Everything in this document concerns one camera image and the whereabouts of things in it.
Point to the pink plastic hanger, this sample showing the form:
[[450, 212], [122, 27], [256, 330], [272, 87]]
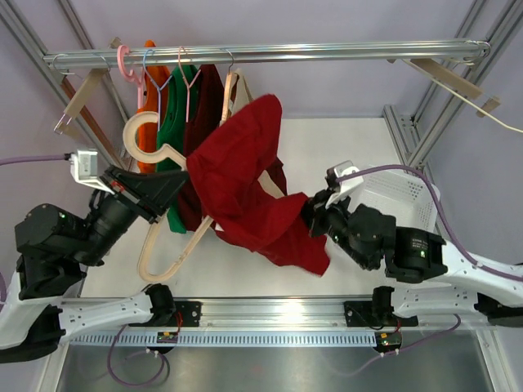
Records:
[[131, 75]]

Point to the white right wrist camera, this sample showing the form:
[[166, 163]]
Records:
[[340, 189]]

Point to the white slotted cable duct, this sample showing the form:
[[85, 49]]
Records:
[[197, 338]]

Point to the dark maroon t shirt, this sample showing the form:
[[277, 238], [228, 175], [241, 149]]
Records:
[[204, 119]]

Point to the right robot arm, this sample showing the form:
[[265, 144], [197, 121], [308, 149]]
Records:
[[439, 278]]

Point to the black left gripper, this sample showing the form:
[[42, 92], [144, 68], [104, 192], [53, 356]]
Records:
[[145, 193]]

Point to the aluminium frame posts right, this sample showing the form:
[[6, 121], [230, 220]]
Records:
[[415, 135]]

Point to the metal clothes rail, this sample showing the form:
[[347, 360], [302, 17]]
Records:
[[460, 49]]

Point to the wooden clip hanger left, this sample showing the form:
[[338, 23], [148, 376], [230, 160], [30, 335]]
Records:
[[80, 97]]

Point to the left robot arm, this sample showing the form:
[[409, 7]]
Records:
[[55, 244]]

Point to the wooden clip hanger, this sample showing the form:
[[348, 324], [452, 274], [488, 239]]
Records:
[[80, 97], [466, 91]]

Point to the aluminium frame posts left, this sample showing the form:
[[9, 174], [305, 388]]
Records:
[[85, 127]]

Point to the wooden clip hanger right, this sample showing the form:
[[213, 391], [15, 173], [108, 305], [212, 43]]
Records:
[[466, 91]]

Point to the beige t shirt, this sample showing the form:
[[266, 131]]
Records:
[[242, 95]]

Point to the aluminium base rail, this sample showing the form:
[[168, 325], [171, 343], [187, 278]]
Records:
[[303, 312]]

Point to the white plastic laundry basket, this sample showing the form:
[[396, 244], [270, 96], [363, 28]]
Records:
[[401, 195]]

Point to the aluminium frame posts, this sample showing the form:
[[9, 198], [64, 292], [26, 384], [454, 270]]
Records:
[[415, 135], [85, 127]]

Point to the green t shirt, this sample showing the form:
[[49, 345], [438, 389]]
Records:
[[172, 130]]

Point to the wooden hanger with metal hook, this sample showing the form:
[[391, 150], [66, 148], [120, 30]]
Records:
[[229, 83]]

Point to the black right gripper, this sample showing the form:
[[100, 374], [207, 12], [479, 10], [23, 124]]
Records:
[[314, 211]]

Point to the orange t shirt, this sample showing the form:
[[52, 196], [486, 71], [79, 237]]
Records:
[[147, 135]]

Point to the bright red t shirt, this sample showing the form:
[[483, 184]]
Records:
[[224, 171]]

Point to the pink wire hanger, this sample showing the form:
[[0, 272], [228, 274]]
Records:
[[189, 85]]

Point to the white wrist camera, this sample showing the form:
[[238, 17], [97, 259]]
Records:
[[340, 189], [84, 169]]

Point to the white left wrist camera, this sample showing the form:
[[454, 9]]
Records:
[[84, 169]]

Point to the blue wire hanger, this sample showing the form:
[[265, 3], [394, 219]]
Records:
[[157, 78]]

